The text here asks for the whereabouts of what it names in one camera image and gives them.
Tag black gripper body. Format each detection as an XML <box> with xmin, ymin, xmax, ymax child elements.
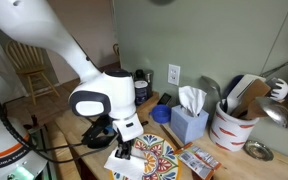
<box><xmin>117</xmin><ymin>139</ymin><xmax>134</xmax><ymax>152</ymax></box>

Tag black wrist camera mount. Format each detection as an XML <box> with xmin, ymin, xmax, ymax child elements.
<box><xmin>81</xmin><ymin>114</ymin><xmax>116</xmax><ymax>143</ymax></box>

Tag tall wooden spindle chair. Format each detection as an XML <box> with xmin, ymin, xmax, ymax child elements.
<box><xmin>5</xmin><ymin>39</ymin><xmax>61</xmax><ymax>106</ymax></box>

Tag metal lid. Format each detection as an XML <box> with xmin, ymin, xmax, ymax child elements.
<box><xmin>242</xmin><ymin>139</ymin><xmax>275</xmax><ymax>162</ymax></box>

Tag black phone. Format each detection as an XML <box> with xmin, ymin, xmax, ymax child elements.
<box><xmin>156</xmin><ymin>92</ymin><xmax>173</xmax><ymax>107</ymax></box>

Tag white spatula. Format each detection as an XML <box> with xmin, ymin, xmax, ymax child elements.
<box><xmin>225</xmin><ymin>73</ymin><xmax>267</xmax><ymax>115</ymax></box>

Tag round painted yellow-rimmed board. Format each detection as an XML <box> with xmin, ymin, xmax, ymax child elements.
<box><xmin>108</xmin><ymin>133</ymin><xmax>182</xmax><ymax>180</ymax></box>

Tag white paper towel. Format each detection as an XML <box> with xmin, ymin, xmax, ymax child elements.
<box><xmin>103</xmin><ymin>146</ymin><xmax>150</xmax><ymax>180</ymax></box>

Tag dark spice bottle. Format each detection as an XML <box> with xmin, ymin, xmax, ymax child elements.
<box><xmin>135</xmin><ymin>68</ymin><xmax>146</xmax><ymax>82</ymax></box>

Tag metal spoon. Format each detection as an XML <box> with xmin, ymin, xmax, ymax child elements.
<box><xmin>199</xmin><ymin>75</ymin><xmax>224</xmax><ymax>104</ymax></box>

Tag wooden spice tray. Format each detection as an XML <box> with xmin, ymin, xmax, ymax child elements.
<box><xmin>135</xmin><ymin>91</ymin><xmax>161</xmax><ymax>116</ymax></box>

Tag wooden robot stand board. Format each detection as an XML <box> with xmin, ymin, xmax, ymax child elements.
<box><xmin>44</xmin><ymin>119</ymin><xmax>85</xmax><ymax>180</ymax></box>

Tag large steel ladle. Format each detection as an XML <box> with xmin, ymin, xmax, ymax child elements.
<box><xmin>247</xmin><ymin>96</ymin><xmax>288</xmax><ymax>129</ymax></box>

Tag tall slim grinder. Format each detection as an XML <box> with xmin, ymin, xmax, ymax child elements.
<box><xmin>144</xmin><ymin>69</ymin><xmax>155</xmax><ymax>100</ymax></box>

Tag orange-edged sachet packet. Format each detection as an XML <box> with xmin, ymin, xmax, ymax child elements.
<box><xmin>172</xmin><ymin>142</ymin><xmax>223</xmax><ymax>180</ymax></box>

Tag wooden spatula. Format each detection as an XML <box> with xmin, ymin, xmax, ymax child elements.
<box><xmin>231</xmin><ymin>78</ymin><xmax>272</xmax><ymax>120</ymax></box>

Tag white crock orange carrots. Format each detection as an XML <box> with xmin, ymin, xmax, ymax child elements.
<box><xmin>209</xmin><ymin>99</ymin><xmax>260</xmax><ymax>153</ymax></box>

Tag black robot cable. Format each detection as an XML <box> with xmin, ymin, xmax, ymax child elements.
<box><xmin>0</xmin><ymin>19</ymin><xmax>122</xmax><ymax>165</ymax></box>

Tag long metal utensil handle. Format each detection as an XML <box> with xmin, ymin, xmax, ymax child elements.
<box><xmin>259</xmin><ymin>51</ymin><xmax>288</xmax><ymax>79</ymax></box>

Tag blue tissue box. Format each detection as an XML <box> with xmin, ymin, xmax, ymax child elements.
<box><xmin>169</xmin><ymin>85</ymin><xmax>210</xmax><ymax>145</ymax></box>

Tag white wall outlet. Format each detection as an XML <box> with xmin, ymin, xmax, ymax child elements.
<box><xmin>167</xmin><ymin>63</ymin><xmax>182</xmax><ymax>87</ymax></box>

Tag dark jar white lid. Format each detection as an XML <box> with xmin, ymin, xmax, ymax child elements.
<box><xmin>133</xmin><ymin>79</ymin><xmax>149</xmax><ymax>107</ymax></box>

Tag dark blue utensil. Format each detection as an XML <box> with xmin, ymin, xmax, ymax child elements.
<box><xmin>223</xmin><ymin>74</ymin><xmax>246</xmax><ymax>101</ymax></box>

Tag blue bowl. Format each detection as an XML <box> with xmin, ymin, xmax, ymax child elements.
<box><xmin>148</xmin><ymin>104</ymin><xmax>173</xmax><ymax>125</ymax></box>

